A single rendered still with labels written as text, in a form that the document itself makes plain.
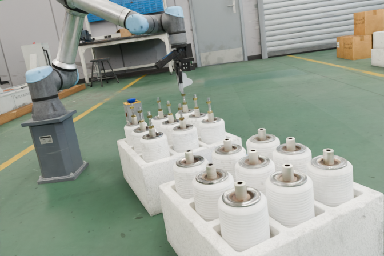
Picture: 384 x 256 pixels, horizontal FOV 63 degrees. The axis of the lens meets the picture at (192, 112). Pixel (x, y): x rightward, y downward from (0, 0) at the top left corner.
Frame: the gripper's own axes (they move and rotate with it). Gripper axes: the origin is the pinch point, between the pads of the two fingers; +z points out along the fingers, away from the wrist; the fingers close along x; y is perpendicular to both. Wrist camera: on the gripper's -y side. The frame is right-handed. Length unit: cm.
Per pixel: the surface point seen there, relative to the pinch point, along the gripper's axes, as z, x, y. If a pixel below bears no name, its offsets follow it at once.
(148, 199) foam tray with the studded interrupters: 28, -38, -21
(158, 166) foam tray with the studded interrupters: 17.9, -36.9, -16.1
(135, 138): 11.6, -20.9, -22.2
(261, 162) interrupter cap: 9, -68, 8
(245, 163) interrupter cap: 9, -67, 4
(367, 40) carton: 12, 228, 281
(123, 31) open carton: -51, 461, -27
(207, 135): 13.9, -26.5, 3.9
